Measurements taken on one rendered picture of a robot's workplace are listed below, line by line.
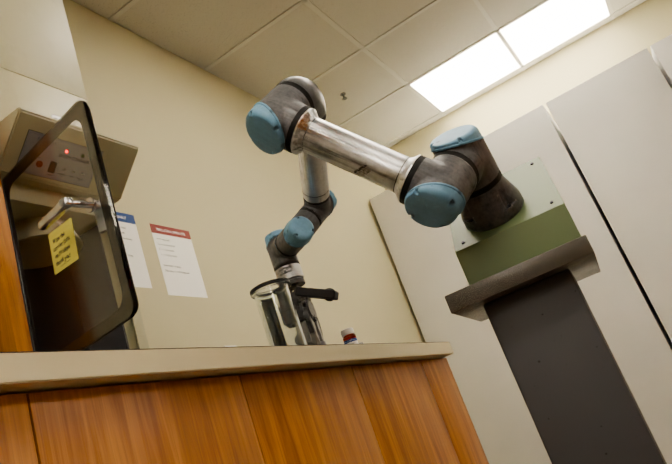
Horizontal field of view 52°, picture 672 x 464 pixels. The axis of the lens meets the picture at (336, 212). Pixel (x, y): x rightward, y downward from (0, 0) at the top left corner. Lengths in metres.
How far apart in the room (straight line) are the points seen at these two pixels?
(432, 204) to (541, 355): 0.39
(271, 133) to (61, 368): 0.78
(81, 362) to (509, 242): 0.97
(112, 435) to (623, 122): 3.48
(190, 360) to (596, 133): 3.27
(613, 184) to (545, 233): 2.47
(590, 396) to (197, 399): 0.79
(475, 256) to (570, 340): 0.28
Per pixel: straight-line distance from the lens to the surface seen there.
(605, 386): 1.52
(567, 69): 4.74
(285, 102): 1.58
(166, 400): 1.14
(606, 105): 4.15
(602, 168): 4.06
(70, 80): 1.84
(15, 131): 1.47
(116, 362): 1.05
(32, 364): 0.95
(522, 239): 1.58
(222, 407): 1.23
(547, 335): 1.53
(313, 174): 1.82
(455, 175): 1.48
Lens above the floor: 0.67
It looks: 20 degrees up
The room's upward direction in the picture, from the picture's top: 21 degrees counter-clockwise
